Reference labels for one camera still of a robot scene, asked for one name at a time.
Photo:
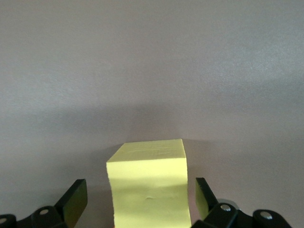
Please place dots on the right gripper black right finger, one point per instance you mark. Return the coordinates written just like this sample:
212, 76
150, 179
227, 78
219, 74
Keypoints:
204, 202

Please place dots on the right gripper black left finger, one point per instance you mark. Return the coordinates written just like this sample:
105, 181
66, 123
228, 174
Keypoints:
71, 202

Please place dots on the yellow foam cube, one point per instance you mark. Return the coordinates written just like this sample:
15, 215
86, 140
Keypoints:
149, 185

